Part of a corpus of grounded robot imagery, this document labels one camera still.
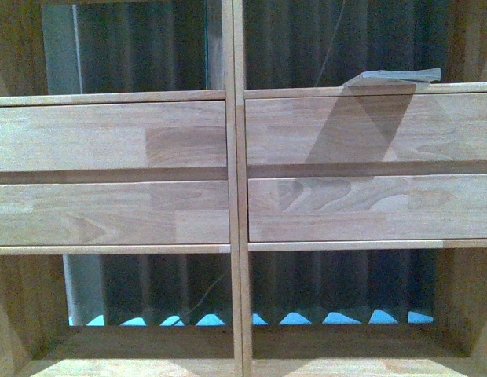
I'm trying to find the grey book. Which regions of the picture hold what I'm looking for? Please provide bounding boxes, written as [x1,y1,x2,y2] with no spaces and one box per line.
[342,68,441,86]

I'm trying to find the left wooden shelf unit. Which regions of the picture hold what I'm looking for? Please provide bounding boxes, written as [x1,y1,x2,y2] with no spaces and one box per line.
[0,1,251,376]

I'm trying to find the wooden shelf unit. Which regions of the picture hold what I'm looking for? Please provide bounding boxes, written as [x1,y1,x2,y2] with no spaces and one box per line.
[0,1,251,376]
[233,1,487,376]

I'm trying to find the right wooden shelf unit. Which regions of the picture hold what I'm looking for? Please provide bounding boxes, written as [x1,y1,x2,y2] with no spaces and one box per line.
[233,1,487,376]

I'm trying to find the upper left wooden drawer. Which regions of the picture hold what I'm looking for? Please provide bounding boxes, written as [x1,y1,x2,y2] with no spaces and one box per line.
[0,101,226,172]

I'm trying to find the wooden drawer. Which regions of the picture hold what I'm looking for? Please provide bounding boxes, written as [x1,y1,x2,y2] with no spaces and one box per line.
[0,181,229,246]
[248,174,487,242]
[246,93,487,166]
[0,101,226,172]

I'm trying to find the lower left wooden drawer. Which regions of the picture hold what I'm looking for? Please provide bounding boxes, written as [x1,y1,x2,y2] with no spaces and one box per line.
[0,181,229,246]

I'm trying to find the lower right wooden drawer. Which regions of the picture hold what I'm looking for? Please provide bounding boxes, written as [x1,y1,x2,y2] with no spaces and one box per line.
[248,174,487,242]

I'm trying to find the upper right wooden drawer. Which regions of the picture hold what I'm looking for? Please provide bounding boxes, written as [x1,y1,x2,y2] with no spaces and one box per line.
[246,93,487,166]

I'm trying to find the thin hanging cable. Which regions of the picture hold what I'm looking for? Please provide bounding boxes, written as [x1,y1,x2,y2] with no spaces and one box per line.
[314,0,345,86]

